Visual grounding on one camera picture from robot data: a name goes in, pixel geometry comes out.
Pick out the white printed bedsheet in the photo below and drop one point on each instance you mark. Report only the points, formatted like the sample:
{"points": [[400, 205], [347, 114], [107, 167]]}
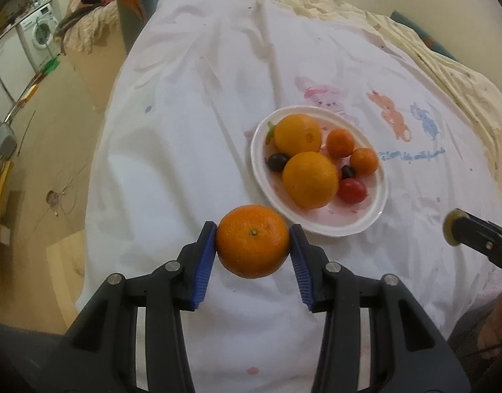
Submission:
{"points": [[193, 131]]}

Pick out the teal pillow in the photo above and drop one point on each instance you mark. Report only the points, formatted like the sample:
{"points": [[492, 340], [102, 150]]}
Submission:
{"points": [[423, 32]]}

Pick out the white washing machine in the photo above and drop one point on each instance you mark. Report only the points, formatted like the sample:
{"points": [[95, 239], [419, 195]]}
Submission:
{"points": [[40, 35]]}

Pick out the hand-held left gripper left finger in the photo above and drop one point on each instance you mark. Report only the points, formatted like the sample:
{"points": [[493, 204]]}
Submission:
{"points": [[204, 270]]}

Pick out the large orange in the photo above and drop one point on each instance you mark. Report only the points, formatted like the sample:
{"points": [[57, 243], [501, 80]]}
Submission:
{"points": [[298, 133], [310, 179]]}

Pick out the green dustpan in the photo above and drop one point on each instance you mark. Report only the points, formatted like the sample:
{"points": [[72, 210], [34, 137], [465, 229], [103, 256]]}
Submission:
{"points": [[51, 66]]}

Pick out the medium tangerine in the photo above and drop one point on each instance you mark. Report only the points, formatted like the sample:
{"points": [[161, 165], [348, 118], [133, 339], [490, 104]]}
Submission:
{"points": [[253, 241]]}

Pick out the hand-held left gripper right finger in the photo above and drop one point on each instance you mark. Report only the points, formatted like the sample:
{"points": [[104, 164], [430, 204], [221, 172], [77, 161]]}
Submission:
{"points": [[302, 278]]}

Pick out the pile of clothes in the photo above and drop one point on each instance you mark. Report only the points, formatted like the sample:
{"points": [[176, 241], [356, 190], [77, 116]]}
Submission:
{"points": [[87, 28]]}

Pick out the grey square pad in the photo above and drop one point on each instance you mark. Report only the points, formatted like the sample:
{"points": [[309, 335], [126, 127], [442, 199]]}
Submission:
{"points": [[4, 143]]}

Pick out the teal bed end board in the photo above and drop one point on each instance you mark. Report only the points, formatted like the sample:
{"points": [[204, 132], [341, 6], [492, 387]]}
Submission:
{"points": [[132, 0]]}

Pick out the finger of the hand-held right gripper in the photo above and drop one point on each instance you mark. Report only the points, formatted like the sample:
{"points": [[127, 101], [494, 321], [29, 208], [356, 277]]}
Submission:
{"points": [[480, 233]]}

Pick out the small tangerine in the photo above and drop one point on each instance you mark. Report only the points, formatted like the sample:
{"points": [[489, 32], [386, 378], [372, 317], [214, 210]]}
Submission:
{"points": [[364, 161], [340, 143]]}

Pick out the pink dotted oval plate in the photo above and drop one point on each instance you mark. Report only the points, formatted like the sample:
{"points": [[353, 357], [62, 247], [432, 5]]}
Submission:
{"points": [[357, 217]]}

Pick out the dark purple grape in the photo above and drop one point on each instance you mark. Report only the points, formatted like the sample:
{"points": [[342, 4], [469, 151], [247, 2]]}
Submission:
{"points": [[277, 162], [348, 172]]}

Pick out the white cabinet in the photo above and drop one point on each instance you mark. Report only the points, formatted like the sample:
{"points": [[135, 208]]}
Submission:
{"points": [[5, 65]]}

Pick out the cream quilt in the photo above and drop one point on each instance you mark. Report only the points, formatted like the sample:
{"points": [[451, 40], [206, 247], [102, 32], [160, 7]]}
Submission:
{"points": [[439, 61]]}

